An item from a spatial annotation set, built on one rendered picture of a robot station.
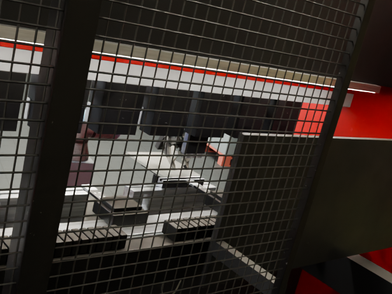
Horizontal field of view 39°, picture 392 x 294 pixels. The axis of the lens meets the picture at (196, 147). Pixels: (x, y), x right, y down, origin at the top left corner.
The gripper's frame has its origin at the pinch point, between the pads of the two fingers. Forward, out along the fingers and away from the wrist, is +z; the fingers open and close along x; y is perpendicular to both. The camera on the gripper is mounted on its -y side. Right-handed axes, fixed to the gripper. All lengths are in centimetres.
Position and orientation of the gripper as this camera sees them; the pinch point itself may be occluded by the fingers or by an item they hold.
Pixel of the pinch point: (179, 167)
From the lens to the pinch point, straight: 210.1
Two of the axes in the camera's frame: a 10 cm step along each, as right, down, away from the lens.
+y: 6.3, -3.4, -7.0
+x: 7.5, 0.1, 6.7
